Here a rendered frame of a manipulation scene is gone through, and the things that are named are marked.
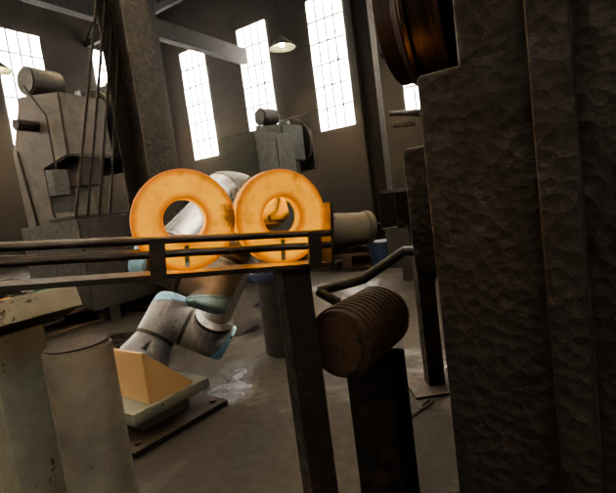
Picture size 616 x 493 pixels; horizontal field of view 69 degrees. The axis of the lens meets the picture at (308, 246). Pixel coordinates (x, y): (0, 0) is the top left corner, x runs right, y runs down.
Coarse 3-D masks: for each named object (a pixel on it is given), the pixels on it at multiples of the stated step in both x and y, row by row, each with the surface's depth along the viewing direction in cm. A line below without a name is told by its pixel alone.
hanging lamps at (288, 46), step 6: (282, 36) 1029; (276, 42) 1017; (282, 42) 1011; (288, 42) 1016; (270, 48) 1039; (276, 48) 1056; (282, 48) 1061; (288, 48) 1059; (0, 66) 931; (6, 66) 949; (0, 72) 974; (6, 72) 976
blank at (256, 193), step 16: (256, 176) 72; (272, 176) 73; (288, 176) 74; (240, 192) 72; (256, 192) 72; (272, 192) 73; (288, 192) 74; (304, 192) 75; (240, 208) 71; (256, 208) 72; (304, 208) 75; (320, 208) 76; (240, 224) 71; (256, 224) 72; (304, 224) 75; (320, 224) 77; (256, 240) 72; (272, 240) 73; (288, 240) 75; (304, 240) 76; (256, 256) 74; (272, 256) 74; (288, 256) 75
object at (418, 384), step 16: (400, 192) 149; (384, 208) 175; (400, 208) 150; (384, 224) 176; (400, 224) 150; (416, 272) 161; (416, 288) 164; (432, 288) 161; (432, 304) 161; (432, 320) 162; (432, 336) 162; (432, 352) 163; (432, 368) 163; (416, 384) 167; (432, 384) 164; (448, 384) 163
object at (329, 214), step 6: (324, 204) 77; (330, 204) 75; (330, 210) 75; (330, 216) 75; (330, 222) 75; (324, 228) 78; (330, 228) 75; (330, 234) 76; (324, 240) 78; (330, 240) 76; (324, 252) 78; (330, 252) 76; (324, 258) 78; (330, 258) 76
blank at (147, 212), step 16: (160, 176) 66; (176, 176) 67; (192, 176) 68; (208, 176) 69; (144, 192) 66; (160, 192) 67; (176, 192) 67; (192, 192) 68; (208, 192) 69; (224, 192) 70; (144, 208) 66; (160, 208) 67; (208, 208) 69; (224, 208) 70; (144, 224) 66; (160, 224) 67; (208, 224) 70; (224, 224) 70; (192, 256) 69; (208, 256) 70
